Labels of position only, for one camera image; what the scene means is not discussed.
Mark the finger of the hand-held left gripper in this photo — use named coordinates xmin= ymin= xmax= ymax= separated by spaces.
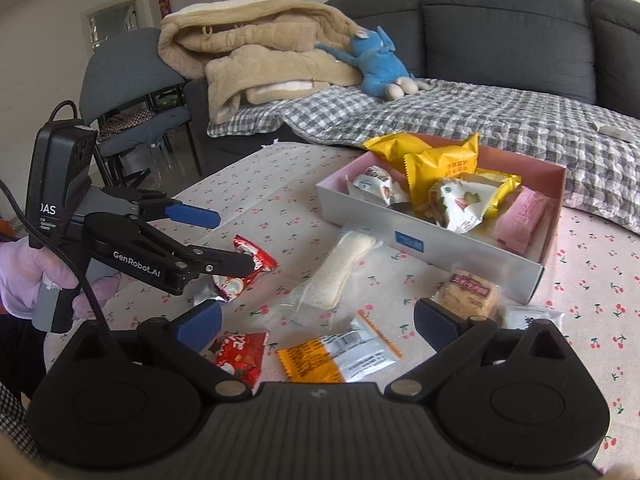
xmin=170 ymin=242 xmax=257 ymax=282
xmin=102 ymin=186 xmax=222 ymax=229

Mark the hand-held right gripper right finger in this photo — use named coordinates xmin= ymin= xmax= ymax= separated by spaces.
xmin=385 ymin=297 xmax=577 ymax=402

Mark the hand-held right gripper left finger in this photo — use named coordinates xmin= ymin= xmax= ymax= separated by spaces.
xmin=64 ymin=301 xmax=252 ymax=403

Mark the red snack packet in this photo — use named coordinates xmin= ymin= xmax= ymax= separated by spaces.
xmin=212 ymin=234 xmax=279 ymax=304
xmin=202 ymin=331 xmax=271 ymax=387

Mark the clear biscuit packet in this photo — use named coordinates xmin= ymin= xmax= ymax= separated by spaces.
xmin=432 ymin=269 xmax=501 ymax=322

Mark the white bread clear packet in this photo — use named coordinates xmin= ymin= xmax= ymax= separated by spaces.
xmin=277 ymin=230 xmax=385 ymax=322

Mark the white nut packet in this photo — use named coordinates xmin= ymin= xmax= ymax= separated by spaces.
xmin=427 ymin=176 xmax=497 ymax=235

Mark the orange and white packet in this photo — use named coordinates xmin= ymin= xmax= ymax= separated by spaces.
xmin=276 ymin=312 xmax=404 ymax=385

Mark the white box pink inside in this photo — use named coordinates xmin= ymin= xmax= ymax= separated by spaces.
xmin=315 ymin=132 xmax=569 ymax=306

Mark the pink nougat bar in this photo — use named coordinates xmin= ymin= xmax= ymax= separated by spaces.
xmin=492 ymin=186 xmax=552 ymax=257

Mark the yellow packet blue label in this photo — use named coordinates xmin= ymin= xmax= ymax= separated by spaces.
xmin=470 ymin=170 xmax=524 ymax=221

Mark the large yellow snack packet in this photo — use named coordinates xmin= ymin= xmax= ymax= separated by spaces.
xmin=403 ymin=133 xmax=481 ymax=212

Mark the small white packet red print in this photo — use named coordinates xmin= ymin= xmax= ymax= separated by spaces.
xmin=346 ymin=165 xmax=412 ymax=209

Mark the person's left hand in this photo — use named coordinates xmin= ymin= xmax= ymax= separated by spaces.
xmin=0 ymin=240 xmax=121 ymax=321

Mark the cherry print tablecloth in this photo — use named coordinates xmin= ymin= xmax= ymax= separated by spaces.
xmin=42 ymin=142 xmax=640 ymax=480

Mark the dark patterned cloth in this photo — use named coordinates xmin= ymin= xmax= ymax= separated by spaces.
xmin=97 ymin=107 xmax=159 ymax=144

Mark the grey chair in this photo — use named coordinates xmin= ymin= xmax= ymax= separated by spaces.
xmin=79 ymin=27 xmax=204 ymax=186

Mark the beige fleece blanket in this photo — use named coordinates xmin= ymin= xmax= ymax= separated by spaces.
xmin=159 ymin=0 xmax=372 ymax=124

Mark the window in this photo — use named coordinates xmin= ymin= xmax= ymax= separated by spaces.
xmin=85 ymin=0 xmax=142 ymax=46

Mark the person's checked clothing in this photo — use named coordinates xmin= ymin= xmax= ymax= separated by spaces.
xmin=0 ymin=385 xmax=42 ymax=462

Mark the grey checked quilt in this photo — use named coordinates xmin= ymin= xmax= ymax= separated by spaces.
xmin=207 ymin=77 xmax=640 ymax=234

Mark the blue plush toy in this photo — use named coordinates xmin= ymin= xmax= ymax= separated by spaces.
xmin=315 ymin=26 xmax=431 ymax=99

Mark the white paper packet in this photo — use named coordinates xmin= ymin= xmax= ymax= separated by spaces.
xmin=596 ymin=122 xmax=634 ymax=141

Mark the dark grey sofa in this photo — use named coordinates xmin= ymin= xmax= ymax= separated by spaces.
xmin=182 ymin=0 xmax=640 ymax=176

